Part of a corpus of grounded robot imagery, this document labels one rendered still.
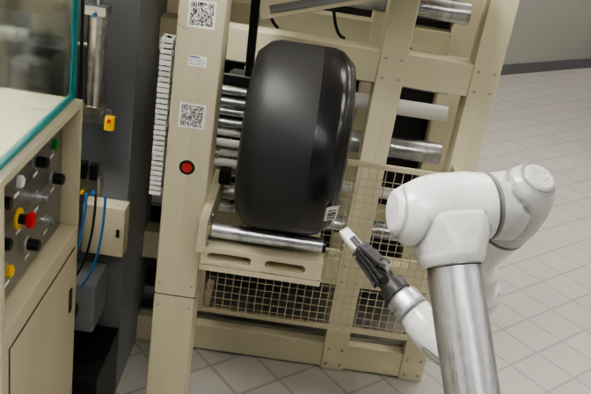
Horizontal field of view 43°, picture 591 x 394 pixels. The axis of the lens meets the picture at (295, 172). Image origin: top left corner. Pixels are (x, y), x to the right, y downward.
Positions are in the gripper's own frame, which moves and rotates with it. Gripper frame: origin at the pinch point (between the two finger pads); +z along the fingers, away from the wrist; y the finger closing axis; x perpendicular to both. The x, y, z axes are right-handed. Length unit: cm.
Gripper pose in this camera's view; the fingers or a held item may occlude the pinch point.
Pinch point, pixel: (351, 239)
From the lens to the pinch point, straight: 206.4
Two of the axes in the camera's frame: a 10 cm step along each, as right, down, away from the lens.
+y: -1.1, 6.0, 8.0
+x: 8.0, -4.2, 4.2
